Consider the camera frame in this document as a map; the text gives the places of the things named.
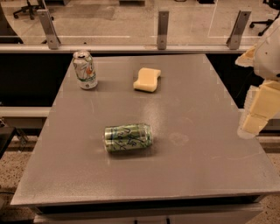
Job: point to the black office chair right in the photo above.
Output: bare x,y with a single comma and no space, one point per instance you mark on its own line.
273,4

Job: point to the yellow sponge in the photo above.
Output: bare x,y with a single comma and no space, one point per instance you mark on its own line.
147,79

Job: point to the metal rail behind table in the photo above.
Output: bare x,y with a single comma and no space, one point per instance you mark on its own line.
118,49

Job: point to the white upright soda can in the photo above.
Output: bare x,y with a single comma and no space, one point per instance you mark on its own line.
84,69

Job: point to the black side table left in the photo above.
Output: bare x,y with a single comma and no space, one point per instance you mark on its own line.
6,135

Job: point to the green can lying down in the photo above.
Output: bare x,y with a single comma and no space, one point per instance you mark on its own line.
127,137

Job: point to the left metal bracket post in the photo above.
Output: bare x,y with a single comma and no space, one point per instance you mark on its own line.
51,37

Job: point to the black office chair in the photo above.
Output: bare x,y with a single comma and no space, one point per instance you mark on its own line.
273,4
31,9

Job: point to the right metal bracket post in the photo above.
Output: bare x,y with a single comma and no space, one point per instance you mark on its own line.
235,38

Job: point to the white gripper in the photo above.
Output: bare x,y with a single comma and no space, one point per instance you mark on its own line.
269,60

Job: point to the black office chair left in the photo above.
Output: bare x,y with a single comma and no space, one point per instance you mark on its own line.
31,9

